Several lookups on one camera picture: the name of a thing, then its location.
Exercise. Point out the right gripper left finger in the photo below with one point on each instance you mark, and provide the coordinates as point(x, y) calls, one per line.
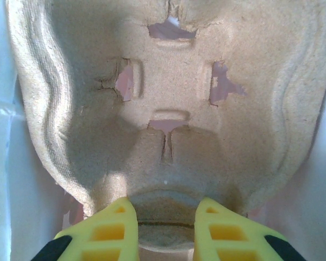
point(111, 233)

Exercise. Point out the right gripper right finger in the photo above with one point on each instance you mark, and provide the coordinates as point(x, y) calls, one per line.
point(222, 233)

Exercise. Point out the brown pulp cup carrier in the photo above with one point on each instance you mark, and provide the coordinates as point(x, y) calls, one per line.
point(174, 81)

